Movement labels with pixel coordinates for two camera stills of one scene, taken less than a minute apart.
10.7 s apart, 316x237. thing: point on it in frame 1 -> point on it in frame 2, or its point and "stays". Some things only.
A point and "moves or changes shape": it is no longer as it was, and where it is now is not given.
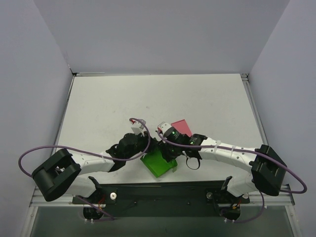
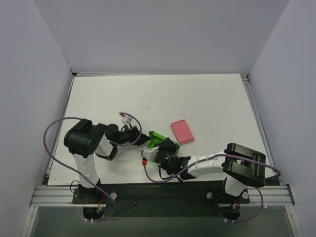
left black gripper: x=150 y=145 -> x=136 y=136
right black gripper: x=165 y=151 -> x=168 y=146
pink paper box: x=181 y=126 stays
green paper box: x=156 y=163 moves or changes shape
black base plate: x=164 y=199 stays
